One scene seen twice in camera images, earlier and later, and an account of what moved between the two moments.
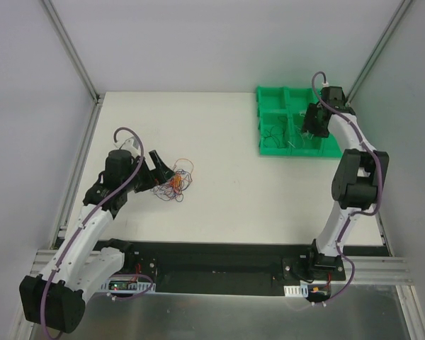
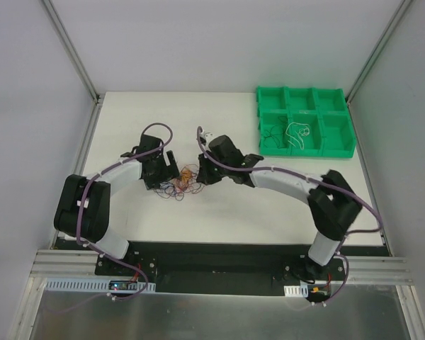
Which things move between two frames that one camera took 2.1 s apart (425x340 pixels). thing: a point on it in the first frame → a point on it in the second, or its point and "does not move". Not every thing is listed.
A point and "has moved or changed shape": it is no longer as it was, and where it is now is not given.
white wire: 303,134 has moved or changed shape
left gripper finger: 161,173 → 173,168
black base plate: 234,267 does not move
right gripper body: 315,120 → 208,170
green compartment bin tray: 281,115 does not move
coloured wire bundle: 182,176 has moved or changed shape
